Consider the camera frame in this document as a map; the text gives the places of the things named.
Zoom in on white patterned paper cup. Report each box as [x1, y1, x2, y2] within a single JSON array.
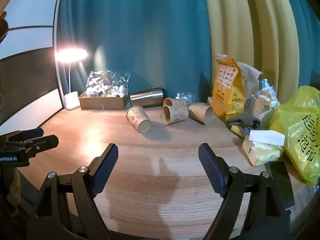
[[126, 106, 151, 133]]

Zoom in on brown paper cup right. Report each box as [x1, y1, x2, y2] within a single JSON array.
[[188, 105, 213, 125]]

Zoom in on brown paper cup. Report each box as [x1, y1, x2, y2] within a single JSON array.
[[188, 105, 213, 125], [162, 105, 188, 125], [163, 98, 187, 107]]

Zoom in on brown paper cup front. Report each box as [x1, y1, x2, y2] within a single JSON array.
[[162, 105, 188, 125]]

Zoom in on brown paper cup rear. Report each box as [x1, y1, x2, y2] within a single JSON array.
[[163, 98, 187, 107]]

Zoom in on tissue pack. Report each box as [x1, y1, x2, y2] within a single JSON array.
[[242, 130, 285, 166]]

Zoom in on cardboard tray box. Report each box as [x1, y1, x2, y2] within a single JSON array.
[[79, 93, 127, 110]]

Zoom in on white desk lamp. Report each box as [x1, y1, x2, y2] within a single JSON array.
[[55, 48, 89, 111]]

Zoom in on grey gloves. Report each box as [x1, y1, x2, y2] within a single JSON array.
[[226, 112, 261, 138]]

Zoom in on yellow plastic bag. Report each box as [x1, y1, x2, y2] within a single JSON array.
[[269, 86, 319, 186]]

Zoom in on white woven basket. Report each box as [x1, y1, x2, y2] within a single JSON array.
[[249, 95, 280, 129]]

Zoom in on yellow paper bag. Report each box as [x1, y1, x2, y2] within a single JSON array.
[[212, 54, 245, 122]]

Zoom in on stainless steel tumbler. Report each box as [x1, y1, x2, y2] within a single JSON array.
[[130, 87, 164, 107]]

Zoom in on white paper bag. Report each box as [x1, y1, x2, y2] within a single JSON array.
[[237, 62, 262, 99]]

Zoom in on clear plastic wrapper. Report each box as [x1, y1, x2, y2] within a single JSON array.
[[172, 92, 196, 105]]

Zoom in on yellow curtain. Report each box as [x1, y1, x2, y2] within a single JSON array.
[[206, 0, 299, 103]]

